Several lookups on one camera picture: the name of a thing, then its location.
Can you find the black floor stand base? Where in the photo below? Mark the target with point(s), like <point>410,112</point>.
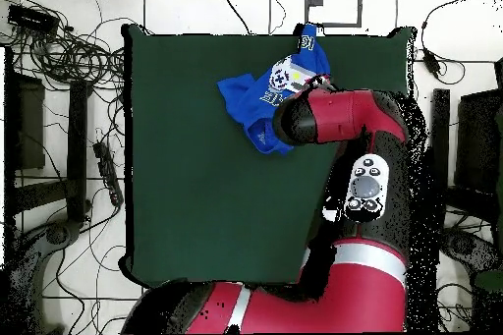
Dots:
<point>471,248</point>
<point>59,233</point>

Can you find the blue printed t-shirt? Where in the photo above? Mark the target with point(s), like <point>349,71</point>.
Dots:
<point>243,99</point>

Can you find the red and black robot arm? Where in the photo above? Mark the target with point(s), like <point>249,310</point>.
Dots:
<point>353,291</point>

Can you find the black power adapter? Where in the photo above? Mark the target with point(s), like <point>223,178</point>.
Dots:
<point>431,62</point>

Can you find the grey square floor frame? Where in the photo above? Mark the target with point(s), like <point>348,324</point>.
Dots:
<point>359,1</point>

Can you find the black electronics box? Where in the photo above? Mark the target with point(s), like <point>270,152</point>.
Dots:
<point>33,18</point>

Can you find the black metal frame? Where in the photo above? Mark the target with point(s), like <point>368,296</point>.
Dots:
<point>479,134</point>
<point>77,134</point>

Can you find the dark green table cloth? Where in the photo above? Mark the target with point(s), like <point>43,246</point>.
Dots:
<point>177,193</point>

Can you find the black power strip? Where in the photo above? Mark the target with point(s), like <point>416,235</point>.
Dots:
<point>108,174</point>

